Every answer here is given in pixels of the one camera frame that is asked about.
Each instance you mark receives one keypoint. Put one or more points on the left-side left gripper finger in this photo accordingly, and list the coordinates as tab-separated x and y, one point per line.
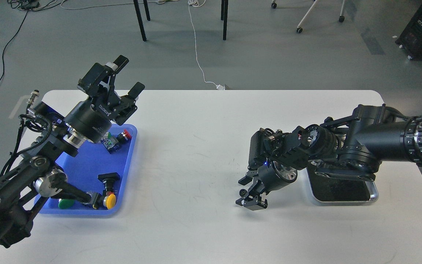
99	80
133	94

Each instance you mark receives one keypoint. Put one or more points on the black right-side robot arm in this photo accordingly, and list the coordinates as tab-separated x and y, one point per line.
350	148

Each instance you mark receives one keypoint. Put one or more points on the blue green selector switch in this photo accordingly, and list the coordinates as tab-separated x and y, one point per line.
110	142

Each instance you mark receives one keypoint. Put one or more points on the black table leg right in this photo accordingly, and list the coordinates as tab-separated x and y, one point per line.
224	17

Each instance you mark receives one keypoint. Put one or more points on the black left-side robot arm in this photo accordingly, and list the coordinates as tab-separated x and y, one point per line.
31	176

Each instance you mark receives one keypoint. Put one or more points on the yellow push button switch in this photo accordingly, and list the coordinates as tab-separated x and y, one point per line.
107	201

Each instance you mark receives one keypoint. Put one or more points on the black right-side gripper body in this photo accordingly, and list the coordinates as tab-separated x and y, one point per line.
274	176

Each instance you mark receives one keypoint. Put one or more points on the black table leg left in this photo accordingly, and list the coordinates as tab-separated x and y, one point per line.
139	17

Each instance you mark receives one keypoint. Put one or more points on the silver metal tray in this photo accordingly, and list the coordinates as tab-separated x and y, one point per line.
340	192

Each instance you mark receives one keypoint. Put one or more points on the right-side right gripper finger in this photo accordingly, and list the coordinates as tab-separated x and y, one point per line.
251	176
253	199

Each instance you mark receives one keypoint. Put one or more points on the red push button switch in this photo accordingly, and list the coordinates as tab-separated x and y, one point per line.
124	136

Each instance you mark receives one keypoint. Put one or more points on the black rectangular switch part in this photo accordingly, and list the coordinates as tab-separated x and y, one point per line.
108	180

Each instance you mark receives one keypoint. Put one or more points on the blue plastic tray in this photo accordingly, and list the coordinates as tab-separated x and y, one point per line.
83	170

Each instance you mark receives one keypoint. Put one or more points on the green push button switch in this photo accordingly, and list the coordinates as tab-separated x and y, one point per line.
66	203

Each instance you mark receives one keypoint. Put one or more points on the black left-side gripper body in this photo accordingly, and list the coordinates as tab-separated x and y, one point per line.
93	117

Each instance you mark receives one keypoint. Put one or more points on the black table leg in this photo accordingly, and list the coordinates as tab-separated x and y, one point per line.
139	17
224	17

